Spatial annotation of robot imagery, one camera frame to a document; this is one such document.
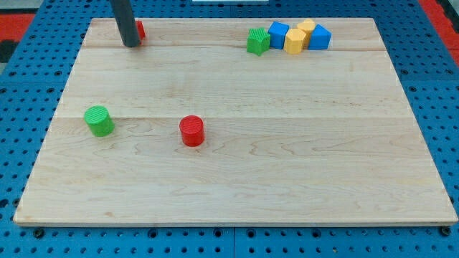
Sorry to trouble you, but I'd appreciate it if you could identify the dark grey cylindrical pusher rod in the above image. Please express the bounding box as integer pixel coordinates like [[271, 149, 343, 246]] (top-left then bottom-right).
[[110, 0, 141, 47]]

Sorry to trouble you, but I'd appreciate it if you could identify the red block behind rod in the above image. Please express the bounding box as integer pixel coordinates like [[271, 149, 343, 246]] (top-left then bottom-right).
[[136, 20, 146, 41]]

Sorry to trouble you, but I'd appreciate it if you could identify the green cylinder block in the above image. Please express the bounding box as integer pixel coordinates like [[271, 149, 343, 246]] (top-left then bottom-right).
[[84, 105, 115, 137]]

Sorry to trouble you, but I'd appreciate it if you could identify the red cylinder block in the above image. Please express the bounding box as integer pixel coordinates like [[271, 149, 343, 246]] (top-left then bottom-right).
[[179, 115, 204, 147]]

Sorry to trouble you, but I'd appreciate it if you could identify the green star block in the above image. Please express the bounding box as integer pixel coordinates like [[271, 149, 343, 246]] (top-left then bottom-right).
[[246, 27, 270, 56]]

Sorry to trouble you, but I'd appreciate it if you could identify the blue cube block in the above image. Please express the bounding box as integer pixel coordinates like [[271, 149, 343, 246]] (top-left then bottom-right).
[[268, 21, 290, 49]]

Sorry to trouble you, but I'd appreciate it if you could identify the yellow hexagon block front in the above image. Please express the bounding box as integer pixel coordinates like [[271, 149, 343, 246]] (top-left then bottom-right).
[[284, 29, 306, 54]]

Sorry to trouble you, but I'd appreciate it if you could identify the yellow block rear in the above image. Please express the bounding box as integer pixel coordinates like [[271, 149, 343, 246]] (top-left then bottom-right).
[[297, 18, 316, 49]]

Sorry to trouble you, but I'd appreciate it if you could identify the blue triangular block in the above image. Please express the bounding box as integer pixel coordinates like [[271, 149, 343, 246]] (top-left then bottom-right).
[[308, 24, 332, 50]]

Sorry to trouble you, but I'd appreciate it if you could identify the light wooden board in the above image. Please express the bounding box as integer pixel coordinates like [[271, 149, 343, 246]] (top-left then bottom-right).
[[14, 18, 458, 227]]

